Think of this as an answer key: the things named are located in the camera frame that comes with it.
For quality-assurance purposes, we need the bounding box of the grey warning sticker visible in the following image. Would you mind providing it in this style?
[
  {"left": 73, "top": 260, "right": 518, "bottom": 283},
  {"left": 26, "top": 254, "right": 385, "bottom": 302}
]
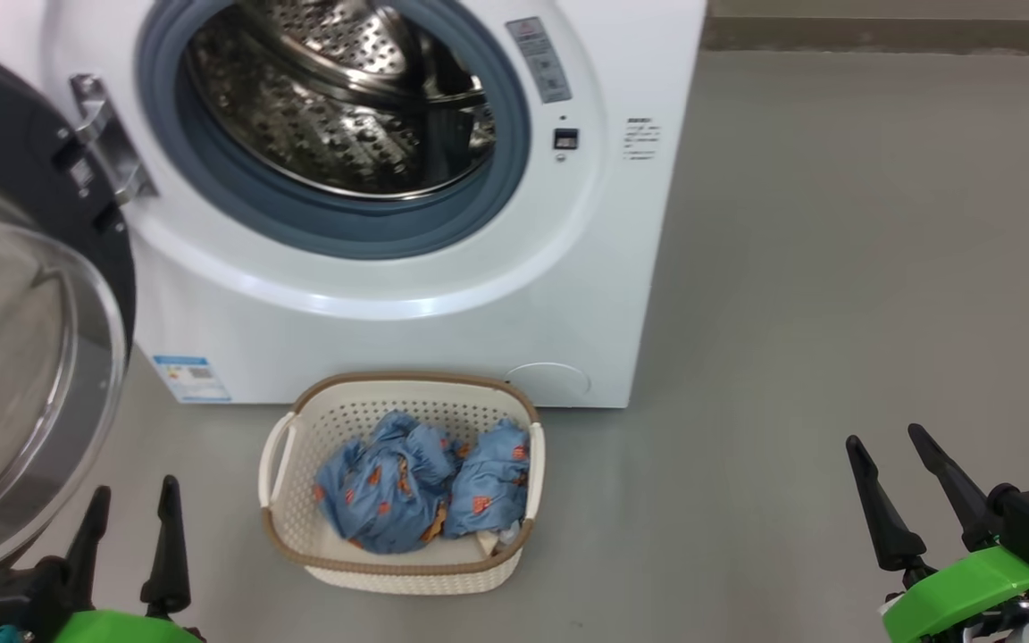
[{"left": 506, "top": 16, "right": 573, "bottom": 104}]

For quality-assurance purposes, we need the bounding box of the perforated steel washer drum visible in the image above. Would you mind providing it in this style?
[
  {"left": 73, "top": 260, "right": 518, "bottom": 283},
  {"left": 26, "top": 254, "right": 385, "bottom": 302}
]
[{"left": 186, "top": 0, "right": 498, "bottom": 199}]

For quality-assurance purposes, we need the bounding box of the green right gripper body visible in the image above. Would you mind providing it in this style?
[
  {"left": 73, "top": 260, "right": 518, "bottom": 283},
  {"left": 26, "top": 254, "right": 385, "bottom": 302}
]
[{"left": 881, "top": 547, "right": 1029, "bottom": 643}]

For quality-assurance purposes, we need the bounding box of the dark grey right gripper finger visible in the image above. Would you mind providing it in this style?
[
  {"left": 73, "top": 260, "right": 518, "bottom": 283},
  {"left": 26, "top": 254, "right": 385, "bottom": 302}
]
[
  {"left": 846, "top": 435, "right": 929, "bottom": 572},
  {"left": 908, "top": 423, "right": 998, "bottom": 550}
]

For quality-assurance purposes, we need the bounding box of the cream perforated laundry basket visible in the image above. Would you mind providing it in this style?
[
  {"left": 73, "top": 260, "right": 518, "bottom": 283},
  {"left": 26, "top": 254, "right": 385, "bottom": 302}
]
[{"left": 258, "top": 371, "right": 547, "bottom": 597}]

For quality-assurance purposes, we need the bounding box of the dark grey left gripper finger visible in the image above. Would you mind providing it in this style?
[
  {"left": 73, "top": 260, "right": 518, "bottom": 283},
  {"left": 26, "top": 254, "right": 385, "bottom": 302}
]
[
  {"left": 140, "top": 475, "right": 192, "bottom": 619},
  {"left": 63, "top": 485, "right": 112, "bottom": 617}
]

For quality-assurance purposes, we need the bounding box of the black round glass washer door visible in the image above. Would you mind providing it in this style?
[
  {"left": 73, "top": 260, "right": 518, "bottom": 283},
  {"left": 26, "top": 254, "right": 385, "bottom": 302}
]
[{"left": 0, "top": 40, "right": 138, "bottom": 617}]

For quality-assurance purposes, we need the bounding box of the round white filter cover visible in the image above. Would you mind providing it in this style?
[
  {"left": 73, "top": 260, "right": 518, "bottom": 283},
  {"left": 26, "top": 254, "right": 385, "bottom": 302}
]
[{"left": 506, "top": 362, "right": 591, "bottom": 407}]

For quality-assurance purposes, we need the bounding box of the blue energy label sticker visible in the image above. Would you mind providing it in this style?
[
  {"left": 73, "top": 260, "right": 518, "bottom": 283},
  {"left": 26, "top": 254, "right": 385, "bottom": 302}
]
[{"left": 152, "top": 355, "right": 232, "bottom": 405}]

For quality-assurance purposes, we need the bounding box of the white front-load washing machine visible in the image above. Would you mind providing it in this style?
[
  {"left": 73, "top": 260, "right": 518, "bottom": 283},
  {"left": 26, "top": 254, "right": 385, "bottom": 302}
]
[{"left": 0, "top": 0, "right": 709, "bottom": 410}]

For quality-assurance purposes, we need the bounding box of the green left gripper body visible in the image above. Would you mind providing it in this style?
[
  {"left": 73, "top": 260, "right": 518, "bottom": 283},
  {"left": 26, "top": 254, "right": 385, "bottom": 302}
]
[{"left": 50, "top": 610, "right": 207, "bottom": 643}]

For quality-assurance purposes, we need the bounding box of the silver metal door hinge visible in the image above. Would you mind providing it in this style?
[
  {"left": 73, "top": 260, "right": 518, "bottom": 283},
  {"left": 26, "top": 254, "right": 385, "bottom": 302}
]
[{"left": 71, "top": 74, "right": 158, "bottom": 206}]

